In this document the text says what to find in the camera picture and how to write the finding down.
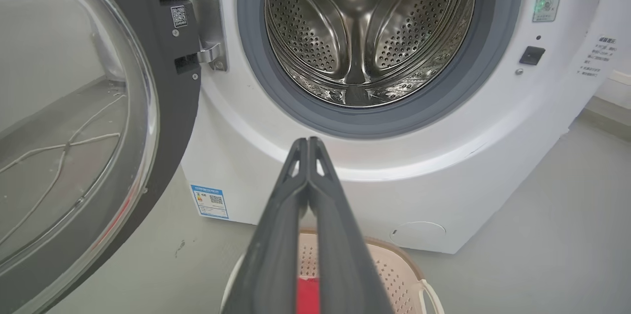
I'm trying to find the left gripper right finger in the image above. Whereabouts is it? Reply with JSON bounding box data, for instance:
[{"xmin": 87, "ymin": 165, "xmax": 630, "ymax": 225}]
[{"xmin": 310, "ymin": 138, "xmax": 395, "ymax": 314}]

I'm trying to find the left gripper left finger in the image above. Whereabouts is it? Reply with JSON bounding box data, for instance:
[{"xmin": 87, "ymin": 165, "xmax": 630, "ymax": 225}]
[{"xmin": 222, "ymin": 138, "xmax": 309, "ymax": 314}]

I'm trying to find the red basketball jersey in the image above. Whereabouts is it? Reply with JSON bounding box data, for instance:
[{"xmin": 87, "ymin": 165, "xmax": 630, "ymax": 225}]
[{"xmin": 296, "ymin": 277, "xmax": 321, "ymax": 314}]

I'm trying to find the cream perforated laundry basket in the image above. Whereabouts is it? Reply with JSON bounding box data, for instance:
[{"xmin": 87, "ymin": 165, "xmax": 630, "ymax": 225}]
[{"xmin": 219, "ymin": 229, "xmax": 446, "ymax": 314}]

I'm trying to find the black round washer door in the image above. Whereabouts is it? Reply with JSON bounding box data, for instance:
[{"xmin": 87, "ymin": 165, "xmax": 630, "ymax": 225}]
[{"xmin": 0, "ymin": 0, "xmax": 203, "ymax": 314}]

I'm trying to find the stainless steel washing machine drum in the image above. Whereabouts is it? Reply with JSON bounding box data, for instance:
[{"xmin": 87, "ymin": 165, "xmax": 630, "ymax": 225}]
[{"xmin": 265, "ymin": 0, "xmax": 476, "ymax": 107}]

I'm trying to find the blue energy label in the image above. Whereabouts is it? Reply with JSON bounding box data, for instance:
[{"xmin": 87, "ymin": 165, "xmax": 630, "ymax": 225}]
[{"xmin": 190, "ymin": 184, "xmax": 229, "ymax": 219}]

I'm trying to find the white front-load washing machine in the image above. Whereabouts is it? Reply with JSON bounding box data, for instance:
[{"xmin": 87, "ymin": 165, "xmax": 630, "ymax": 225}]
[{"xmin": 180, "ymin": 0, "xmax": 631, "ymax": 254}]

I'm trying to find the grey rubber door gasket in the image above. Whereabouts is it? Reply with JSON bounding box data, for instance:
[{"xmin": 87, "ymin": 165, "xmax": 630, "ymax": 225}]
[{"xmin": 237, "ymin": 0, "xmax": 523, "ymax": 140}]

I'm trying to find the clear glass door bowl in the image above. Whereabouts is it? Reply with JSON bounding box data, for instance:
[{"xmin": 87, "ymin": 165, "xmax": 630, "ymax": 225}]
[{"xmin": 0, "ymin": 0, "xmax": 159, "ymax": 275}]

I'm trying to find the chrome door hinge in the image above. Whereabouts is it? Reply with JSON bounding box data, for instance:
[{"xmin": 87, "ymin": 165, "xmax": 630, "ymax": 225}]
[{"xmin": 190, "ymin": 0, "xmax": 228, "ymax": 72}]

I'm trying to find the QR code sticker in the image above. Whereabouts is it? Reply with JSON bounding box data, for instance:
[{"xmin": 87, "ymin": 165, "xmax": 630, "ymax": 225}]
[{"xmin": 170, "ymin": 5, "xmax": 188, "ymax": 29}]

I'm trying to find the black door latch slot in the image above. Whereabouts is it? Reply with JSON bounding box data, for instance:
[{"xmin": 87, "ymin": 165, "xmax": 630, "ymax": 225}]
[{"xmin": 519, "ymin": 46, "xmax": 546, "ymax": 66}]

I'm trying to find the white text sticker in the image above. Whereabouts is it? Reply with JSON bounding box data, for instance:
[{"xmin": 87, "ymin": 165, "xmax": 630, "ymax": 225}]
[{"xmin": 578, "ymin": 34, "xmax": 618, "ymax": 78}]

